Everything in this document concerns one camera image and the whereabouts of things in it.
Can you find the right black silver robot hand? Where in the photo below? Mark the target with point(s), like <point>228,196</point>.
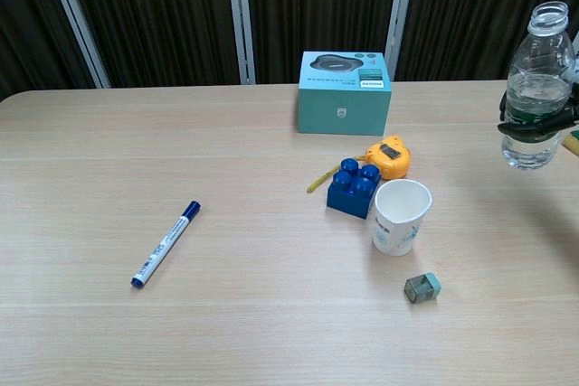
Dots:
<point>543,129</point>

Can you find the transparent plastic water bottle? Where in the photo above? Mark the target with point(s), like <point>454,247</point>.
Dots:
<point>538,83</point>

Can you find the white paper cup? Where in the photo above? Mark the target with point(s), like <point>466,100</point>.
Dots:
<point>398,219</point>

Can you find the green yellow sponge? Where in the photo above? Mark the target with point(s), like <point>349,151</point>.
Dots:
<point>572,142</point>

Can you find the orange tape measure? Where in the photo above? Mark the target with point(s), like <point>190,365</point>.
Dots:
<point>391,157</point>

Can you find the small green pencil sharpener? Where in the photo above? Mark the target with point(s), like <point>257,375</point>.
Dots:
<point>421,289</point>

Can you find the teal speaker product box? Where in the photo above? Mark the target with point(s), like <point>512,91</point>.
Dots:
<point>344,106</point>

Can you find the blue toy building brick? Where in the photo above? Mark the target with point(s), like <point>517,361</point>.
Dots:
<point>350,196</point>

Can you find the blue white marker pen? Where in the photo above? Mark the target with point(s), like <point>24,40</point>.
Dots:
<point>165,245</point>

